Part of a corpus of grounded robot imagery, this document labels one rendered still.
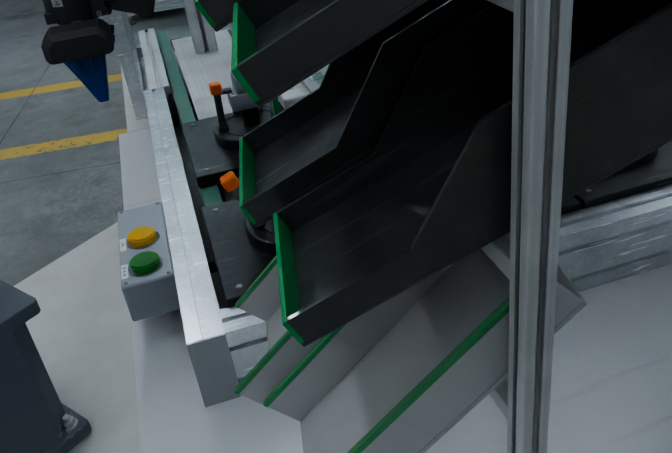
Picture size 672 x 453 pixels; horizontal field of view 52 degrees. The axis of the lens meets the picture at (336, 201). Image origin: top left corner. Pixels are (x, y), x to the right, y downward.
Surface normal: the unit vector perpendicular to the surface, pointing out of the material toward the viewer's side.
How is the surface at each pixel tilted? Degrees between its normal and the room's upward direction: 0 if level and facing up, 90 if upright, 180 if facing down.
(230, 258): 0
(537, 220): 90
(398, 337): 45
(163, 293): 90
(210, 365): 90
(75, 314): 0
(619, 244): 90
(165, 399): 0
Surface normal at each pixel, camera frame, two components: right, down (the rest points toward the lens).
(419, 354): -0.78, -0.49
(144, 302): 0.29, 0.46
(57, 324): -0.11, -0.85
